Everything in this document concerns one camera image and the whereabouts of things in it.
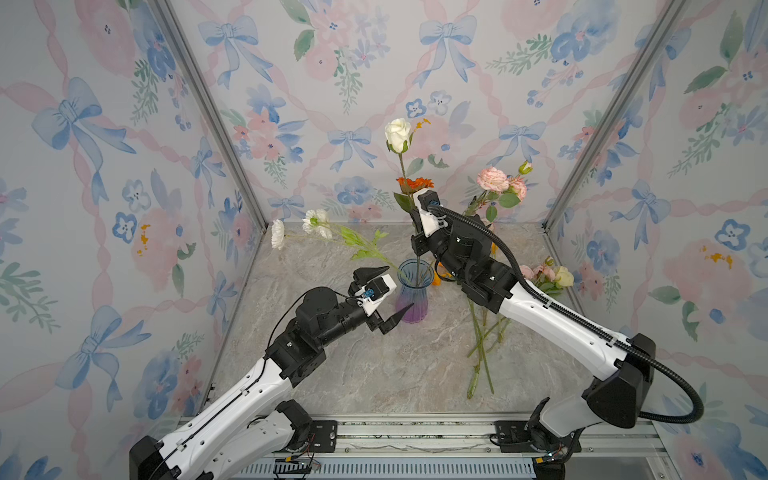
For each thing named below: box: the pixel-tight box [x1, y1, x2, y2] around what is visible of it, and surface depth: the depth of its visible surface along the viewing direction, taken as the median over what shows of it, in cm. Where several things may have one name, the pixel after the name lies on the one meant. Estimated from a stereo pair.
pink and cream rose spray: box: [520, 256, 575, 294], surface depth 102 cm
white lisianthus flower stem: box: [271, 209, 412, 285], surface depth 70 cm
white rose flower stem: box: [384, 118, 419, 287], surface depth 55 cm
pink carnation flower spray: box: [464, 161, 533, 223], surface depth 75 cm
